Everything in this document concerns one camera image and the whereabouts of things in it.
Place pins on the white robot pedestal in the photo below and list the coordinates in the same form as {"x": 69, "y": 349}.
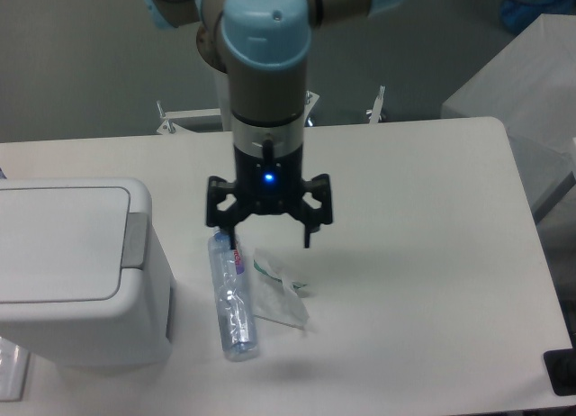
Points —
{"x": 207, "y": 50}

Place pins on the translucent plastic covered box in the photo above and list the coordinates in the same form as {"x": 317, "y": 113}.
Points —
{"x": 530, "y": 87}

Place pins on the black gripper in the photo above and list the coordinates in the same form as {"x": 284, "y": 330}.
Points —
{"x": 268, "y": 170}

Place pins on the black clamp at table edge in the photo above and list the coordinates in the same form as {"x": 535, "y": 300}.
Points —
{"x": 560, "y": 366}

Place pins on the clear plastic sheet holder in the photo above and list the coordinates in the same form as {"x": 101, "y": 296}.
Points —
{"x": 14, "y": 367}

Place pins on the crumpled white plastic wrapper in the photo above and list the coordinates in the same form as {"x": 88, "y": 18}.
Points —
{"x": 275, "y": 293}

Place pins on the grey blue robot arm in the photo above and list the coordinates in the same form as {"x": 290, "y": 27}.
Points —
{"x": 262, "y": 47}

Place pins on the white metal base frame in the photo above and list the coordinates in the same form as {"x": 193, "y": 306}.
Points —
{"x": 208, "y": 120}

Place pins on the blue object in corner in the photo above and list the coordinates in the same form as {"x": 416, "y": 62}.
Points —
{"x": 516, "y": 15}

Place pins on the white push-lid trash can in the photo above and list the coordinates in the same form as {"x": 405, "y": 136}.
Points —
{"x": 84, "y": 278}

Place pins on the clear plastic water bottle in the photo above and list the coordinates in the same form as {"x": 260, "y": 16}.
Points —
{"x": 238, "y": 331}

